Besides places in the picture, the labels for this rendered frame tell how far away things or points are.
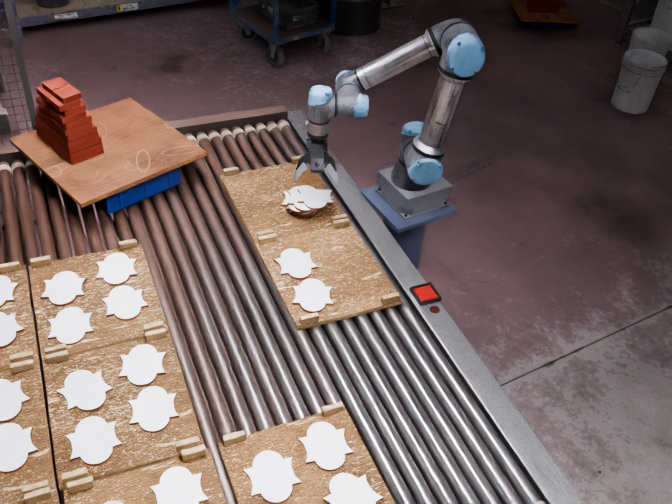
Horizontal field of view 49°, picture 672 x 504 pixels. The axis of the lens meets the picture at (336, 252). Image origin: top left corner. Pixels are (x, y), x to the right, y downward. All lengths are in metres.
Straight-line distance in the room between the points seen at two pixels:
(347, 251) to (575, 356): 1.54
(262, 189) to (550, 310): 1.73
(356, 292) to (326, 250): 0.22
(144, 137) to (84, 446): 1.27
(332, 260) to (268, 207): 0.35
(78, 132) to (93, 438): 1.13
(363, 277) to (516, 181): 2.43
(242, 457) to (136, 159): 1.23
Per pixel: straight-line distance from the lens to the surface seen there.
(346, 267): 2.40
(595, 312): 3.91
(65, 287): 2.38
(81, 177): 2.66
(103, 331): 2.23
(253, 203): 2.65
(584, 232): 4.40
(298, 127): 3.12
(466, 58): 2.34
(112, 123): 2.94
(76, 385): 2.10
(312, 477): 1.89
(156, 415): 2.00
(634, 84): 5.65
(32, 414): 2.08
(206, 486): 1.88
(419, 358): 2.18
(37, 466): 1.99
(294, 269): 2.36
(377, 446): 1.97
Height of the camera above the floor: 2.53
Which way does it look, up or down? 40 degrees down
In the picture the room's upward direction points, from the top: 5 degrees clockwise
